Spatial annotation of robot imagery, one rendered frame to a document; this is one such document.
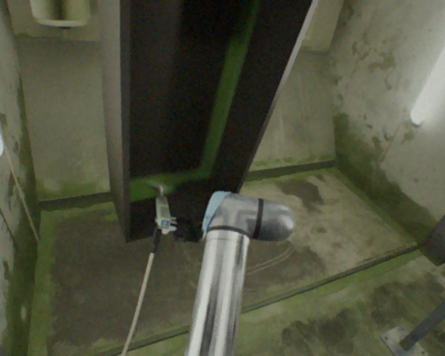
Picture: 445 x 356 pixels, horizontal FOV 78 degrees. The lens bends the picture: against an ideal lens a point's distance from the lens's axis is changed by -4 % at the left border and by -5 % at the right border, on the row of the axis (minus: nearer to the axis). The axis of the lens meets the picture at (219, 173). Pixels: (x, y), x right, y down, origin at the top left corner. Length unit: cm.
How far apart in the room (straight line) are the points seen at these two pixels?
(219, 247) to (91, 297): 125
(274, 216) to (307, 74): 241
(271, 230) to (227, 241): 13
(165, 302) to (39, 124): 146
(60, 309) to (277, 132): 215
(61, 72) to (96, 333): 170
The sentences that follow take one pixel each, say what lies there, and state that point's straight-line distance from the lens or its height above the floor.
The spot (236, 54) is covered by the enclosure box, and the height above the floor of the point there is 130.
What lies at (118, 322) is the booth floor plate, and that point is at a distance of 176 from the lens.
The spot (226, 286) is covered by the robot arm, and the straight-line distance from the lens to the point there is 70.
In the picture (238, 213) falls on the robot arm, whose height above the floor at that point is 110.
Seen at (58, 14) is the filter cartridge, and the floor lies 132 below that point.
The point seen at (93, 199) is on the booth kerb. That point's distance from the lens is 232.
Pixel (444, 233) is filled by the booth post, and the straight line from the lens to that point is 268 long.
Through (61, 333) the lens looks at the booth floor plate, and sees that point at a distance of 181.
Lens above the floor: 160
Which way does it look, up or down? 35 degrees down
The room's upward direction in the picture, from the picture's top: 9 degrees clockwise
